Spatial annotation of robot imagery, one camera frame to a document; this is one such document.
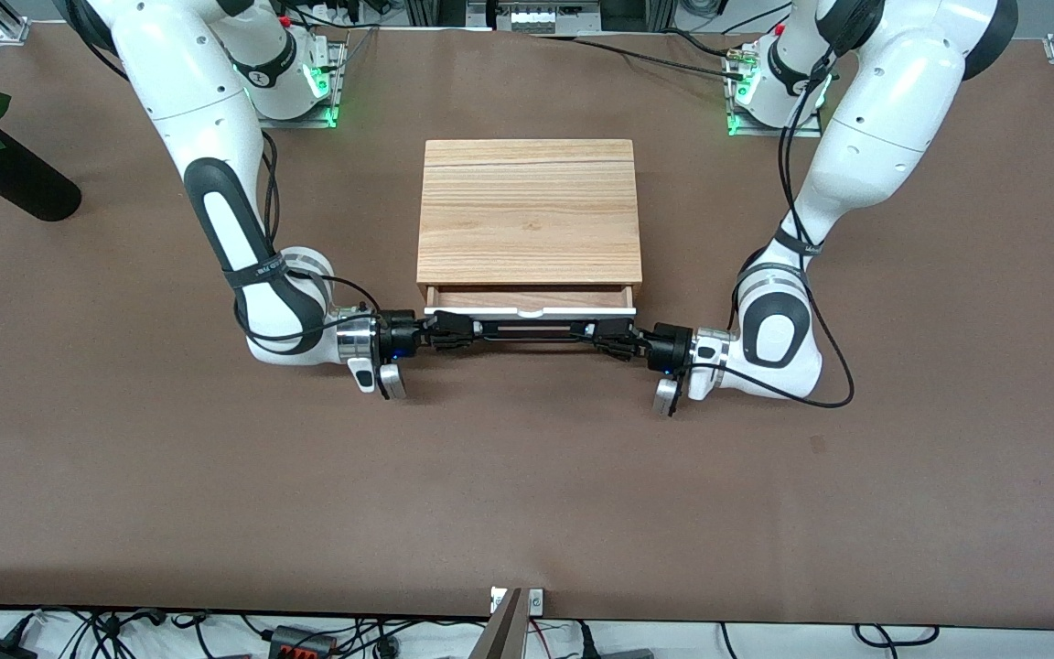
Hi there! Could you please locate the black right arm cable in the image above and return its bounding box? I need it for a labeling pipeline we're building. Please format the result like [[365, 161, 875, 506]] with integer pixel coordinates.
[[232, 128, 383, 345]]

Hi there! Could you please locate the small metal mount bracket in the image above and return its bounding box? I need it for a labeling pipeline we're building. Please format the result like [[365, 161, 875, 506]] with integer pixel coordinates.
[[489, 587, 545, 615]]

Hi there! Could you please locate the black looped cable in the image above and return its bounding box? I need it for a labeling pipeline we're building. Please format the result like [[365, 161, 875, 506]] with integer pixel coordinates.
[[854, 624, 941, 650]]

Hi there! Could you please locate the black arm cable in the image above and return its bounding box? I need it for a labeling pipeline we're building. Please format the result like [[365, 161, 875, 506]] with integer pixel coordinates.
[[232, 128, 383, 345], [778, 53, 856, 409]]

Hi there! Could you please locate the black adapter with orange clips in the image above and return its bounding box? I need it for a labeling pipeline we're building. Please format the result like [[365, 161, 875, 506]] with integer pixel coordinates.
[[268, 625, 339, 659]]

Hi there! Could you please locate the white power strip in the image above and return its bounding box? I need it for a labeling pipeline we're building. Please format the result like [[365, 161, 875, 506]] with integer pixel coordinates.
[[490, 2, 566, 35]]

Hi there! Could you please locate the black ribbed cylinder vase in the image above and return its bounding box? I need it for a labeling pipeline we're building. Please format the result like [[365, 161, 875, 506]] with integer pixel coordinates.
[[0, 124, 83, 223]]

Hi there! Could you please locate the black cable across table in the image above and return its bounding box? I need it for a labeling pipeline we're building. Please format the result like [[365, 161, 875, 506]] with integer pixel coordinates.
[[527, 33, 749, 81]]

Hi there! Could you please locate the light wooden drawer cabinet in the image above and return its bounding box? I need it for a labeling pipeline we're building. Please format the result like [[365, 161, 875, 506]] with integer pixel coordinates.
[[416, 139, 644, 308]]

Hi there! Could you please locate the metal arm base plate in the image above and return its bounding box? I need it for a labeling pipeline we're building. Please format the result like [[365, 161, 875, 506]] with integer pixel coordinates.
[[723, 41, 824, 139], [242, 38, 348, 130]]

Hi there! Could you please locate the grey camera mount pole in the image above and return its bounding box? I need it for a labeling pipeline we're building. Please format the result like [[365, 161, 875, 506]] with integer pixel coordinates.
[[469, 588, 525, 659]]

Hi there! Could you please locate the white drawer with black handle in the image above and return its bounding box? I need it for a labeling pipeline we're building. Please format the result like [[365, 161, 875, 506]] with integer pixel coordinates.
[[423, 283, 639, 347]]

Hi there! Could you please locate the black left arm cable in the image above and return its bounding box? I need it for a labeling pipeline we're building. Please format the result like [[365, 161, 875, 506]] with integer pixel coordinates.
[[778, 53, 856, 409]]

